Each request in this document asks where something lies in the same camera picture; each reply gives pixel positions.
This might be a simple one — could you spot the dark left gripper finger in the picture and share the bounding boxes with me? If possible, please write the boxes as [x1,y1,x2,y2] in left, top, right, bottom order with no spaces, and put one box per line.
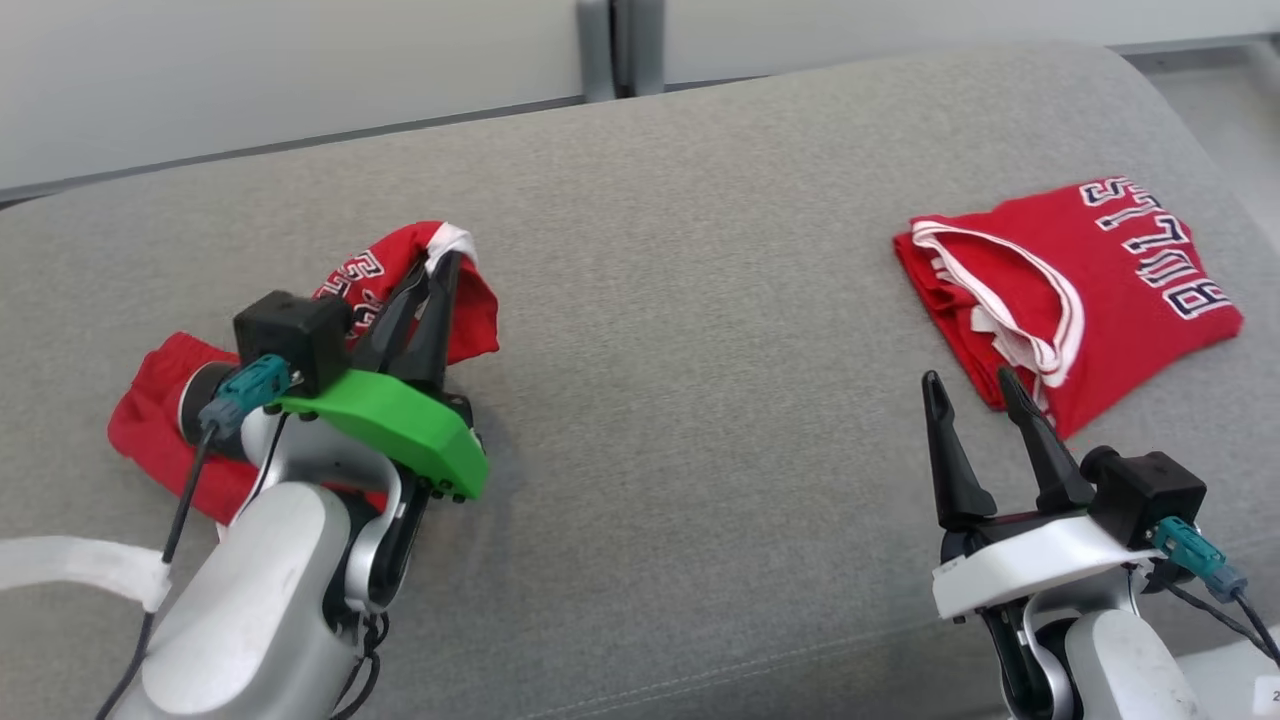
[398,250,463,393]
[350,262,431,376]

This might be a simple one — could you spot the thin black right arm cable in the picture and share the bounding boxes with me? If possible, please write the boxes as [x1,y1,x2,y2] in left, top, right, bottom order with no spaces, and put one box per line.
[1160,580,1271,651]

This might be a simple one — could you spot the teal right cable connector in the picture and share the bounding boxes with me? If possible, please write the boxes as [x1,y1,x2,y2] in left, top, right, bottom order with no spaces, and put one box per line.
[1150,516,1249,603]

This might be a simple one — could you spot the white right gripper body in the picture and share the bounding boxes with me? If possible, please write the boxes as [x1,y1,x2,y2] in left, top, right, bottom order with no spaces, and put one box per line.
[932,505,1166,623]

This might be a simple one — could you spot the grey partition post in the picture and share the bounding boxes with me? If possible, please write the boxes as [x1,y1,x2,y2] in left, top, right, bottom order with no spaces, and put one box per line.
[577,0,668,101]

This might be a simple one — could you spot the red white basketball jersey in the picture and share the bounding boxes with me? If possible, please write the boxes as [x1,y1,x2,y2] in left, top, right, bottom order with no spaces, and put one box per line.
[893,177,1246,441]

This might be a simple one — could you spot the teal left cable connector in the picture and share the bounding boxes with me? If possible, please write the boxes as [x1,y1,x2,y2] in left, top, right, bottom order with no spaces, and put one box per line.
[197,355,293,441]

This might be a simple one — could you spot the black left camera cable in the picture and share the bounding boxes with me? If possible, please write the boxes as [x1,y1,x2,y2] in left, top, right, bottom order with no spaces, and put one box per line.
[95,425,216,720]

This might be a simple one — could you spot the teal cable connector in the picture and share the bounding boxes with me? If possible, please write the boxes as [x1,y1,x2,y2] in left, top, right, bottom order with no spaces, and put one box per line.
[1150,516,1249,603]
[197,355,293,441]

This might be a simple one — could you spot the black left arm cable bundle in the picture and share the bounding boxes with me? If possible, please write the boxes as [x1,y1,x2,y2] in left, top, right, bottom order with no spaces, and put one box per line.
[328,610,386,720]

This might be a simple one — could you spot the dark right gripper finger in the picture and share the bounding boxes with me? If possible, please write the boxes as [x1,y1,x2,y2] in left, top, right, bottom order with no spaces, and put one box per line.
[997,367,1096,514]
[922,370,998,529]

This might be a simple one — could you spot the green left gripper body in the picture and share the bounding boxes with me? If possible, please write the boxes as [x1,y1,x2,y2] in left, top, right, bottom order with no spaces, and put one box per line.
[275,368,491,503]

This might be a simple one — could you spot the grey fabric sofa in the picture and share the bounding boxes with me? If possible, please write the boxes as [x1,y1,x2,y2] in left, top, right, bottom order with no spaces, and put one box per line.
[0,40,1280,720]

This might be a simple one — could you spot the red white basketball shorts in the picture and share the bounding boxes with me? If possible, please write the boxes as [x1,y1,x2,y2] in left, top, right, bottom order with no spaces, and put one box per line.
[107,221,501,526]

